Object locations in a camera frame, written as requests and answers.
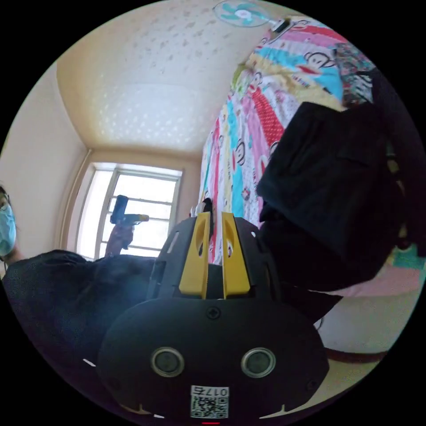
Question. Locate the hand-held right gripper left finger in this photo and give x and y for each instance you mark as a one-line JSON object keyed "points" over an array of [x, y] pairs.
{"points": [[193, 259]]}

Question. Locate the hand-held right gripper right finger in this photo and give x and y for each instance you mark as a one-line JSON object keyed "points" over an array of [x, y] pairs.
{"points": [[237, 266]]}

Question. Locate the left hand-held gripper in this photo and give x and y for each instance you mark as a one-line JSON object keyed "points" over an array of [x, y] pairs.
{"points": [[119, 221]]}

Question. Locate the black pants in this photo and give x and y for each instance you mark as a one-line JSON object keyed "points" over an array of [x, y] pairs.
{"points": [[326, 186]]}

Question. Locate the person's left hand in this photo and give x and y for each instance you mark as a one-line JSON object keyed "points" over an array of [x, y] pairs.
{"points": [[118, 240]]}

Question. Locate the window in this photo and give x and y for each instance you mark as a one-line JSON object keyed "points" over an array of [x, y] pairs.
{"points": [[146, 199]]}

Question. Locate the person's body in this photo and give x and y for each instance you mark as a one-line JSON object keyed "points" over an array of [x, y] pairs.
{"points": [[56, 299]]}

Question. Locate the bed with printed sheet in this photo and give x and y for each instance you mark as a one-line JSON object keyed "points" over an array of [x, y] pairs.
{"points": [[239, 133]]}

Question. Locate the pile of clothes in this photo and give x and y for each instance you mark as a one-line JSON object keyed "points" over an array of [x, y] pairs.
{"points": [[354, 71]]}

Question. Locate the turquoise wall fan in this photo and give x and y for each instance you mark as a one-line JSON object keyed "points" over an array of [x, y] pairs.
{"points": [[241, 14]]}

